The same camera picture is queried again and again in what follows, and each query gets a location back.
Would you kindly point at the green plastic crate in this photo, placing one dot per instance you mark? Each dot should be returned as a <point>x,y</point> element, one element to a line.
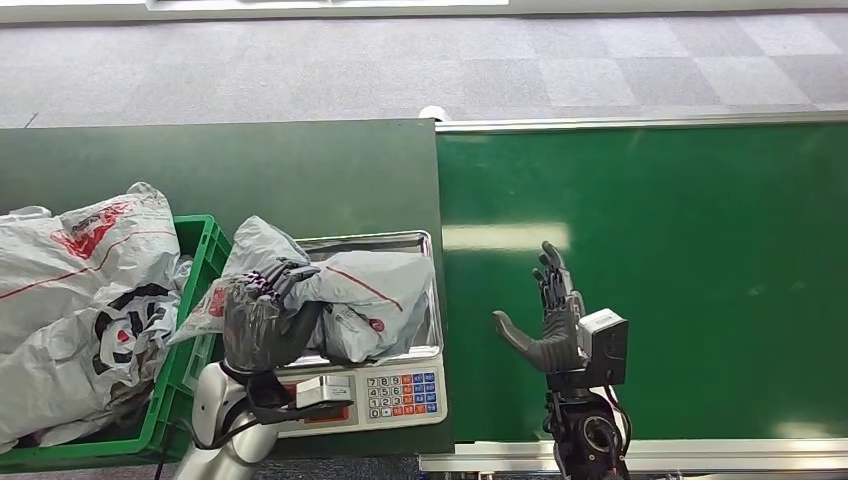
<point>199,252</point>

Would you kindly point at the white package with black print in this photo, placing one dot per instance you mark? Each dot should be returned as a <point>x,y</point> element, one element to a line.
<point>40,378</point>

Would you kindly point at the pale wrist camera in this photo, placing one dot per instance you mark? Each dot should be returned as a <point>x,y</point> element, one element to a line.
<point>321,391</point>
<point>606,344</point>

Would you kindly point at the green conveyor belt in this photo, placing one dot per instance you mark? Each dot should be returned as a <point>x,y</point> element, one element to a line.
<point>696,232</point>

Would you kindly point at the aluminium conveyor side rail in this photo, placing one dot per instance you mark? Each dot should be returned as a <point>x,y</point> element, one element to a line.
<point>729,454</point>
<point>629,123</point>

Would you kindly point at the white electronic weighing scale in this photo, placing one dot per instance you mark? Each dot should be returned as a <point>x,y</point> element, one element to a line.
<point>397,397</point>

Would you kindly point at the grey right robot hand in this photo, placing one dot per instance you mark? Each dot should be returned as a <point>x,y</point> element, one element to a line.
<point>560,338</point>

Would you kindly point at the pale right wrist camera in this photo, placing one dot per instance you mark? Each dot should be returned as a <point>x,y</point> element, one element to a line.
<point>606,344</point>

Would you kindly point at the white package with red print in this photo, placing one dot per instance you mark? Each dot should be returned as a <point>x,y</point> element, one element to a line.
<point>40,265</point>

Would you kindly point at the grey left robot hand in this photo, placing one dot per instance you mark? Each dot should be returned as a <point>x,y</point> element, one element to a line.
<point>258,324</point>

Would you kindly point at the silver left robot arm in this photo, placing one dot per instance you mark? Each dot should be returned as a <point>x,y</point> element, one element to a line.
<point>212,404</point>

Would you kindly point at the white conveyor roller end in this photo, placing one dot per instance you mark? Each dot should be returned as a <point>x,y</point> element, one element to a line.
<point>434,114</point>

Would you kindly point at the grey plastic mailer package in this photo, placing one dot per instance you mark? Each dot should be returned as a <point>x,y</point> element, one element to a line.
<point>371,298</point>

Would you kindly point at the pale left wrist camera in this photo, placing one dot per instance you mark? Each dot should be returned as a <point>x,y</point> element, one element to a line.
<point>321,391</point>

